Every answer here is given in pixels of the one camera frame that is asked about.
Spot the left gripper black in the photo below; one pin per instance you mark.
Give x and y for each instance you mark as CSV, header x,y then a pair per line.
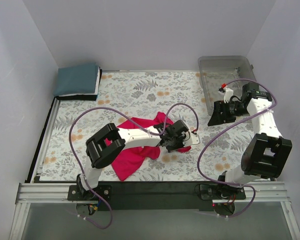
x,y
172,146

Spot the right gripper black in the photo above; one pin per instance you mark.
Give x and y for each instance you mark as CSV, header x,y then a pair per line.
x,y
221,112

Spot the red t-shirt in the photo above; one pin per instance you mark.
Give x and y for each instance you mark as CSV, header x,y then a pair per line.
x,y
130,160

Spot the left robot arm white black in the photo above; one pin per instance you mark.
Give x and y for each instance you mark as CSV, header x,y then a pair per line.
x,y
110,142

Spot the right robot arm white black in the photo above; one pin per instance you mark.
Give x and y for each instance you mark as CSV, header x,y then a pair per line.
x,y
268,151

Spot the floral patterned table mat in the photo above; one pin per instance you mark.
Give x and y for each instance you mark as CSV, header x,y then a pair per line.
x,y
143,95

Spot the clear plastic bin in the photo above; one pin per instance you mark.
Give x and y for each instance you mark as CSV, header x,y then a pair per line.
x,y
217,70

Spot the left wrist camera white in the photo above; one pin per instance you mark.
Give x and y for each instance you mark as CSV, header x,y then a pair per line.
x,y
191,139

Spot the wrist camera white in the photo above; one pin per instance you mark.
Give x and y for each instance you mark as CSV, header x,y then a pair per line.
x,y
226,92
191,139

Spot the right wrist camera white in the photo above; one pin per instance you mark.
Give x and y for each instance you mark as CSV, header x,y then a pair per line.
x,y
226,92

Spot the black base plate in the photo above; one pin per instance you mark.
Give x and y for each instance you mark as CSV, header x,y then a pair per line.
x,y
165,195

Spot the aluminium frame rail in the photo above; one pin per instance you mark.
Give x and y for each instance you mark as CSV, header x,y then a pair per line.
x,y
152,211

